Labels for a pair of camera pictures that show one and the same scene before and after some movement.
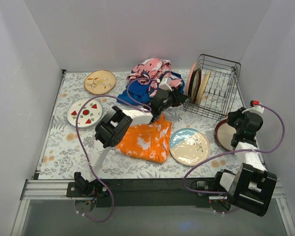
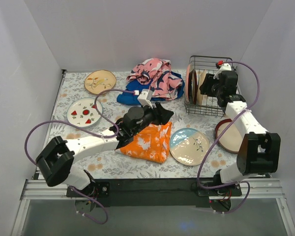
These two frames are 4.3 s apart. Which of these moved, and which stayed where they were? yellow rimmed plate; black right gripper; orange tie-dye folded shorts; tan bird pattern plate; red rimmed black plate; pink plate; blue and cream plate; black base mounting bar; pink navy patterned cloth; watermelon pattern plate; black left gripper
Moved: black right gripper; black left gripper; pink plate; yellow rimmed plate
Stayed: tan bird pattern plate; watermelon pattern plate; black base mounting bar; red rimmed black plate; pink navy patterned cloth; blue and cream plate; orange tie-dye folded shorts
